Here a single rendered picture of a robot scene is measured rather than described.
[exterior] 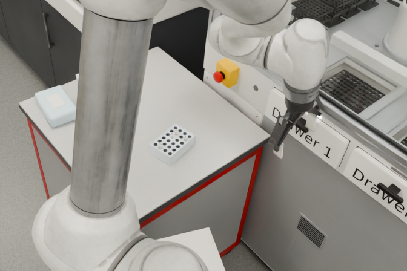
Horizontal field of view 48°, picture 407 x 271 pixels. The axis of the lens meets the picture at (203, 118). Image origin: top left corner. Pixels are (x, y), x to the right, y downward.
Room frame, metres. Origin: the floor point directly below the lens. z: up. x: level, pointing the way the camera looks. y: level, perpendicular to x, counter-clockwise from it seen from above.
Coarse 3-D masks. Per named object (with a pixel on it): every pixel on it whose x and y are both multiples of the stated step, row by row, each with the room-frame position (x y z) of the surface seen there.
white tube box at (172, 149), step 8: (168, 128) 1.03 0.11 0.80; (176, 128) 1.04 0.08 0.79; (160, 136) 0.99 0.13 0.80; (168, 136) 1.00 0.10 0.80; (176, 136) 1.00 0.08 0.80; (192, 136) 1.01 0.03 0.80; (152, 144) 0.95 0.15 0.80; (168, 144) 0.96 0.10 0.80; (176, 144) 0.97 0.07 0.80; (184, 144) 0.97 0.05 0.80; (192, 144) 1.00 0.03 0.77; (152, 152) 0.94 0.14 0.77; (160, 152) 0.93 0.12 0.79; (168, 152) 0.93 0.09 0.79; (176, 152) 0.93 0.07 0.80; (184, 152) 0.96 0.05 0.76; (168, 160) 0.91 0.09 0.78
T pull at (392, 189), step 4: (380, 184) 0.79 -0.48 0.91; (392, 184) 0.80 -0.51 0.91; (380, 188) 0.79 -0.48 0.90; (384, 188) 0.78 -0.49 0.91; (388, 188) 0.78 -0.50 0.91; (392, 188) 0.78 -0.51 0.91; (396, 188) 0.79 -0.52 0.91; (388, 192) 0.77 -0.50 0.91; (392, 192) 0.77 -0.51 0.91; (396, 192) 0.77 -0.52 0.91; (392, 196) 0.76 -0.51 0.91; (396, 196) 0.76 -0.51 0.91; (396, 200) 0.75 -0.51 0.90; (400, 200) 0.75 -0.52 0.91
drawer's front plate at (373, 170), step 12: (360, 156) 0.88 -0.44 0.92; (348, 168) 0.89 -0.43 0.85; (360, 168) 0.87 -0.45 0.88; (372, 168) 0.85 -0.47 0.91; (384, 168) 0.84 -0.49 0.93; (372, 180) 0.84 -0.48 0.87; (384, 180) 0.82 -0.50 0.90; (396, 180) 0.80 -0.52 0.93; (372, 192) 0.83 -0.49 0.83; (384, 204) 0.80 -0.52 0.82
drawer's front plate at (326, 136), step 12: (276, 96) 1.10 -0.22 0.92; (276, 120) 1.08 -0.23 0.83; (288, 132) 1.04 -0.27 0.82; (312, 132) 0.99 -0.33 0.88; (324, 132) 0.96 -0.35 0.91; (336, 132) 0.95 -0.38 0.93; (312, 144) 0.98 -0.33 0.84; (324, 144) 0.96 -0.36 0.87; (336, 144) 0.93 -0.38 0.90; (324, 156) 0.95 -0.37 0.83; (336, 156) 0.92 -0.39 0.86
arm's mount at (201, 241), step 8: (192, 232) 0.64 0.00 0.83; (200, 232) 0.64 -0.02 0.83; (208, 232) 0.64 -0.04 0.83; (160, 240) 0.61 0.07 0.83; (168, 240) 0.61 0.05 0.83; (176, 240) 0.61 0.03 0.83; (184, 240) 0.61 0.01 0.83; (192, 240) 0.62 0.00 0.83; (200, 240) 0.62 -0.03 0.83; (208, 240) 0.62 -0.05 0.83; (192, 248) 0.59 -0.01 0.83; (200, 248) 0.60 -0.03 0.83; (208, 248) 0.60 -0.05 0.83; (216, 248) 0.60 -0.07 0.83; (200, 256) 0.57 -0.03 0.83; (208, 256) 0.58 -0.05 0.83; (216, 256) 0.58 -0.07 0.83; (208, 264) 0.56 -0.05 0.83; (216, 264) 0.56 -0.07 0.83
